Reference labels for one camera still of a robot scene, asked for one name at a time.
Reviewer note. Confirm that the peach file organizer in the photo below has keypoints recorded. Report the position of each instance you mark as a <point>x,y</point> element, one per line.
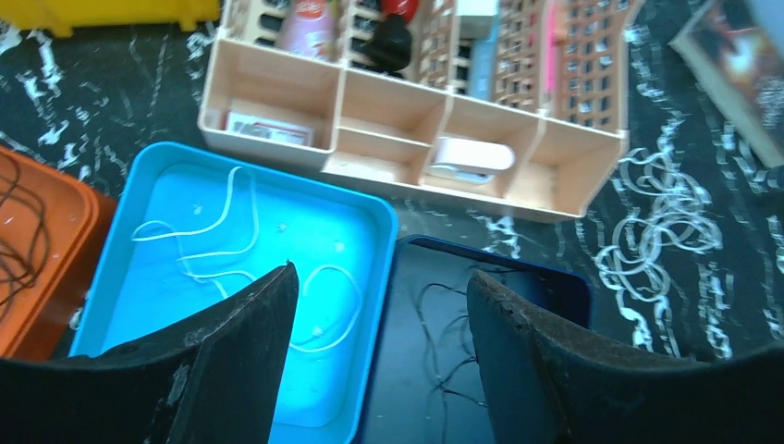
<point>377,131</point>

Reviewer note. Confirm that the pink pen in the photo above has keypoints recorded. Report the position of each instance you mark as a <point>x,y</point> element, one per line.
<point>549,39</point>

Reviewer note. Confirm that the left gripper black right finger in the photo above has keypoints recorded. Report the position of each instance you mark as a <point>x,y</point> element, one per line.
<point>549,380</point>

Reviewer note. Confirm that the teal plastic tray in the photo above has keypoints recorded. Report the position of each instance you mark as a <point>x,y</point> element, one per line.
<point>193,228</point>

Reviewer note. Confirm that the pink tube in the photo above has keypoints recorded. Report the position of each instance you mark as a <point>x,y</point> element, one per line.
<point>309,30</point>

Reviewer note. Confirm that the dark blue plastic tray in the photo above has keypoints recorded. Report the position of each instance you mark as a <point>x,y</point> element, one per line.
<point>439,377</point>

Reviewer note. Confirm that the small white red box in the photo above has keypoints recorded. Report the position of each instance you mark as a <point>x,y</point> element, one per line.
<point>268,129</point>

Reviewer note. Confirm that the orange plastic tray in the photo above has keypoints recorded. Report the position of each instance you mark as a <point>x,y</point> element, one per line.
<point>53,229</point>

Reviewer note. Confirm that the grey blue pen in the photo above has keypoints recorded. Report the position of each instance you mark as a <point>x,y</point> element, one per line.
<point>483,65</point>

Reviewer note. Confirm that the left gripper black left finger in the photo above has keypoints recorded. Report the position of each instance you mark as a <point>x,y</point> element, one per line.
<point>212,377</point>

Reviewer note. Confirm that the yellow plastic bin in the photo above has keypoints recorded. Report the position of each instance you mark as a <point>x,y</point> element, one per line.
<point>62,17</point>

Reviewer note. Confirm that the brown book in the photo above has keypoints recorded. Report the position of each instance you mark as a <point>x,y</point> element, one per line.
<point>741,71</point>

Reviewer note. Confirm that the white pink box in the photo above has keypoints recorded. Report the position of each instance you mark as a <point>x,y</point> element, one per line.
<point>476,18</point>

